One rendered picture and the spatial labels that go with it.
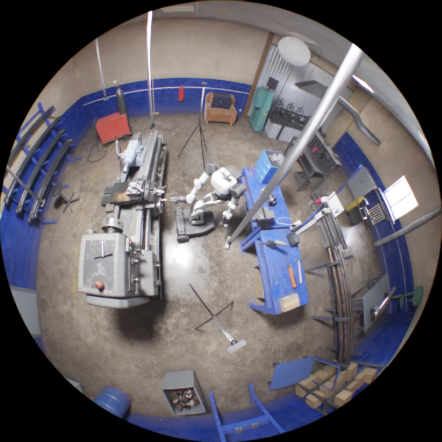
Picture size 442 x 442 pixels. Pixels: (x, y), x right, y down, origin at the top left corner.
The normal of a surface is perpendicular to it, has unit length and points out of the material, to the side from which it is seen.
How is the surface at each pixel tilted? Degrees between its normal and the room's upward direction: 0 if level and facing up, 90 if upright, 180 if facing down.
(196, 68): 90
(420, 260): 90
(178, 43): 90
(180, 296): 0
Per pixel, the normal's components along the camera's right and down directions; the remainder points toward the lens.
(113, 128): 0.45, 0.84
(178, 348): 0.17, -0.41
